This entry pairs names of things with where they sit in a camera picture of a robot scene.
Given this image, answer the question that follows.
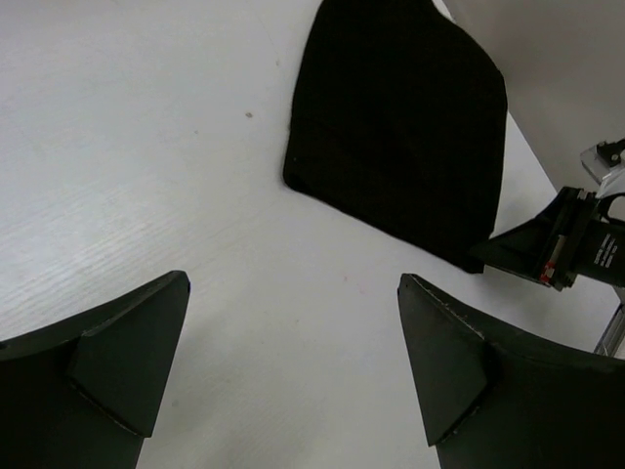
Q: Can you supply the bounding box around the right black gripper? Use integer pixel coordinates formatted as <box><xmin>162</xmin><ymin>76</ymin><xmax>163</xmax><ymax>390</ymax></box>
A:
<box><xmin>469</xmin><ymin>187</ymin><xmax>624</xmax><ymax>291</ymax></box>

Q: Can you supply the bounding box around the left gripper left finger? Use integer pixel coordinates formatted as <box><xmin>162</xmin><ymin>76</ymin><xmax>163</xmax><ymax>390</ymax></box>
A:
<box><xmin>1</xmin><ymin>271</ymin><xmax>190</xmax><ymax>469</ymax></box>

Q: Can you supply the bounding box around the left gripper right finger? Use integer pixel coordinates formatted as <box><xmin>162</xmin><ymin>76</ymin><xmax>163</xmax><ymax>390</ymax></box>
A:
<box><xmin>397</xmin><ymin>274</ymin><xmax>624</xmax><ymax>468</ymax></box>

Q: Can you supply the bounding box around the black skirt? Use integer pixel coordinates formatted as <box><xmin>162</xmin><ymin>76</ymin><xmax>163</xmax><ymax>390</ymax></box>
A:
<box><xmin>282</xmin><ymin>1</ymin><xmax>508</xmax><ymax>274</ymax></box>

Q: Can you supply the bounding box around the right aluminium side rail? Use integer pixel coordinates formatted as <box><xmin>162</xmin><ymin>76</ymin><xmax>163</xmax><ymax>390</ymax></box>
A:
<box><xmin>594</xmin><ymin>286</ymin><xmax>625</xmax><ymax>358</ymax></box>

